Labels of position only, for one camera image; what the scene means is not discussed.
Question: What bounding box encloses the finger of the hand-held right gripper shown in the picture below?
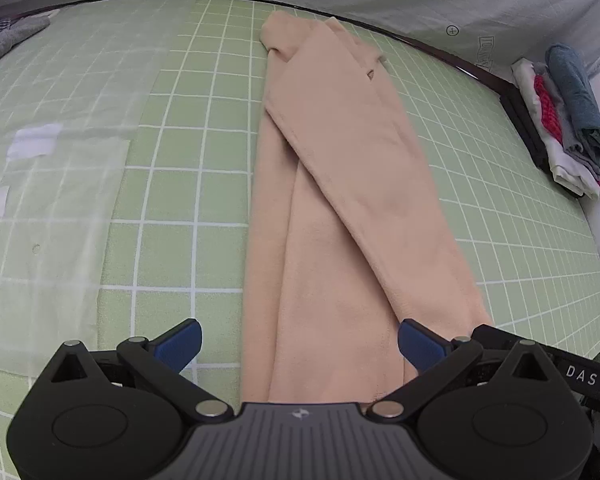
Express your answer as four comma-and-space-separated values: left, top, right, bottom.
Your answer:
471, 324, 556, 361

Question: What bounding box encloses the teal blue folded garment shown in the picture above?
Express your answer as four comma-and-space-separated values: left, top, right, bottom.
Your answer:
545, 43, 600, 158

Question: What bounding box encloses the stack of folded clothes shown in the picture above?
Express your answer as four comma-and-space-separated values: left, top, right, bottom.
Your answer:
511, 59, 600, 198

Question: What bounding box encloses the dark bed frame edge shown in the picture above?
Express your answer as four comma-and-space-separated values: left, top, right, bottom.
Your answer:
0, 0, 518, 88

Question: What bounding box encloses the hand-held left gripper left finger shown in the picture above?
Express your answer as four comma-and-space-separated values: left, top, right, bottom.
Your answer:
44, 318, 233, 422

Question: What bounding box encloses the red knit garment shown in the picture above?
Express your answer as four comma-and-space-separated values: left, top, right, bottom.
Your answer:
533, 74, 600, 189

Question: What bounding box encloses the green grid cutting mat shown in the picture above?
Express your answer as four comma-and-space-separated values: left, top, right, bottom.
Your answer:
0, 0, 600, 461

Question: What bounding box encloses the large white tape patch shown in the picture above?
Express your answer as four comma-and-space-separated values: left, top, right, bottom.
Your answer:
6, 122, 64, 162

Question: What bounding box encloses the peach garment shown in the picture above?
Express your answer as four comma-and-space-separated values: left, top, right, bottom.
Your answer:
240, 10, 496, 405

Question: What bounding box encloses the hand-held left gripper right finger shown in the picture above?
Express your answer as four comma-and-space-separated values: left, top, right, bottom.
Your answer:
369, 318, 557, 422

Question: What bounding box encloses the grey folded garment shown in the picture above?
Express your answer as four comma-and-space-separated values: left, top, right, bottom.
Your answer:
555, 77, 600, 180

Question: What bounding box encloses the grey sweatshirt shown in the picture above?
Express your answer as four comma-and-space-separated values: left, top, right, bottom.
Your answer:
0, 14, 52, 73

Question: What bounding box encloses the black folded garment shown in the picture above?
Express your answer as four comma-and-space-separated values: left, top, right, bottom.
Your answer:
499, 82, 552, 173

